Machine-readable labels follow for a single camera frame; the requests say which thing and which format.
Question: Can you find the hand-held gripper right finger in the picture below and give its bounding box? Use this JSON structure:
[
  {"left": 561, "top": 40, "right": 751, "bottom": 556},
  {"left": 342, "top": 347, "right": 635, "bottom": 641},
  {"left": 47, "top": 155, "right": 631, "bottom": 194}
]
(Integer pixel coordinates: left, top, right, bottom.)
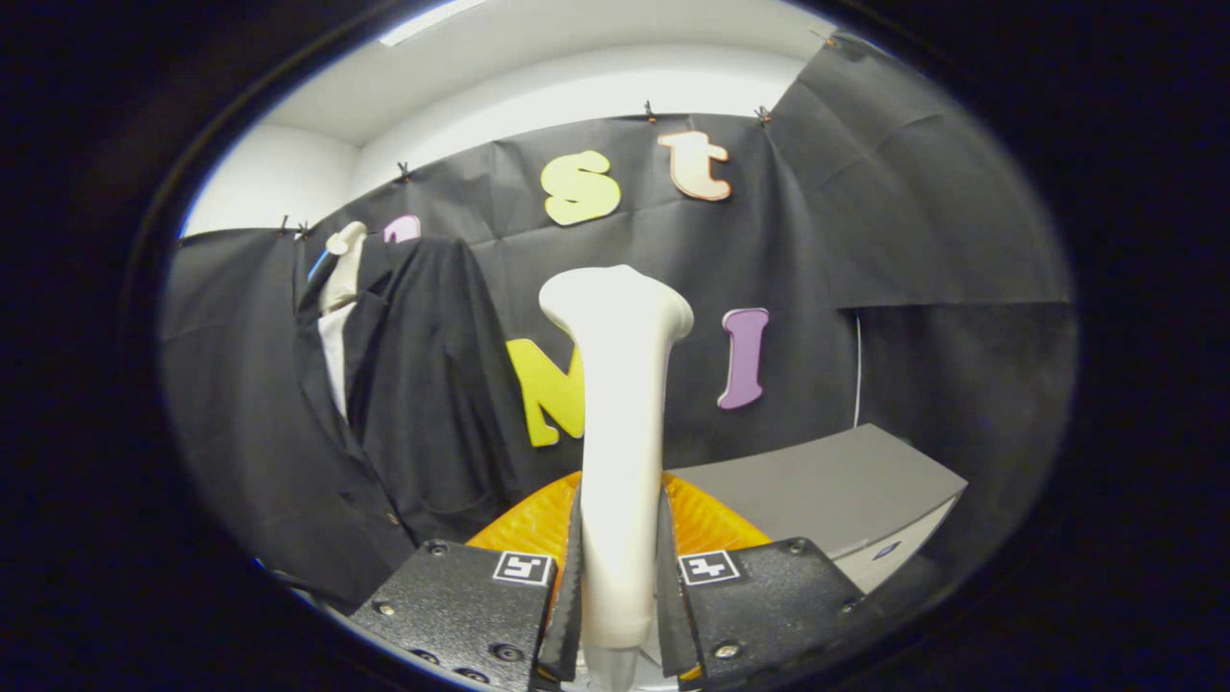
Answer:
[{"left": 658, "top": 471, "right": 866, "bottom": 692}]

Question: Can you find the black blazer jacket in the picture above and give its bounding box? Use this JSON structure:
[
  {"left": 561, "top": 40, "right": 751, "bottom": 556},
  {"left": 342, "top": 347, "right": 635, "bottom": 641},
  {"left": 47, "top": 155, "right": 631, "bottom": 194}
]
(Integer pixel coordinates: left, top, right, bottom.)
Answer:
[{"left": 293, "top": 235, "right": 525, "bottom": 602}]

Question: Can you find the grey cabinet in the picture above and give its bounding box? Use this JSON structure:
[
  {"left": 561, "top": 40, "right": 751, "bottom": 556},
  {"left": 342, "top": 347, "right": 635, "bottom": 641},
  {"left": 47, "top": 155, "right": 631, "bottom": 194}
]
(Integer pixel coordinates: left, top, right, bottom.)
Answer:
[{"left": 668, "top": 423, "right": 970, "bottom": 594}]

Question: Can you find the black backdrop cloth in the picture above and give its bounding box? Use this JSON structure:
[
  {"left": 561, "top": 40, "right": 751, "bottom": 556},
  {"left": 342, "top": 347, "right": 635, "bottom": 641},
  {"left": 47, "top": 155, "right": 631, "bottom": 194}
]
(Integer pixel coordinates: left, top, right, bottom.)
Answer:
[{"left": 159, "top": 34, "right": 1077, "bottom": 616}]

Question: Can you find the white garment steamer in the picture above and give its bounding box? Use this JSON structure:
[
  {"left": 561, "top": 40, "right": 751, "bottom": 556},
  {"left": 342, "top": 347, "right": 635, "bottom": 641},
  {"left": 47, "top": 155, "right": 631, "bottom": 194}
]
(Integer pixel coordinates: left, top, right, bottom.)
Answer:
[{"left": 538, "top": 264, "right": 695, "bottom": 692}]

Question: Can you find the white mannequin neck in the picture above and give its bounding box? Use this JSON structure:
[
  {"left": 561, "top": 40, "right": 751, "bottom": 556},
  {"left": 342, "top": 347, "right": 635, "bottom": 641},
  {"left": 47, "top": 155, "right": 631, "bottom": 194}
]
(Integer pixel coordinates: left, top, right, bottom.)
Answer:
[{"left": 322, "top": 221, "right": 368, "bottom": 313}]

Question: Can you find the white ceiling light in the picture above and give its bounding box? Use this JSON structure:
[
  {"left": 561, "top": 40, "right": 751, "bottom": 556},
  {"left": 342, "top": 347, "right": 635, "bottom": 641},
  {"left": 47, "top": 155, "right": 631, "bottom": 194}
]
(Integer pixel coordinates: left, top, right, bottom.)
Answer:
[{"left": 378, "top": 0, "right": 491, "bottom": 47}]

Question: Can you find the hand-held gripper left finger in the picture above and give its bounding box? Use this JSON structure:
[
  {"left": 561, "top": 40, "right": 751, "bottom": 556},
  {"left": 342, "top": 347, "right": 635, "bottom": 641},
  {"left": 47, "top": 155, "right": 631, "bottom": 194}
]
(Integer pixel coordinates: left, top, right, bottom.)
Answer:
[{"left": 348, "top": 471, "right": 585, "bottom": 692}]

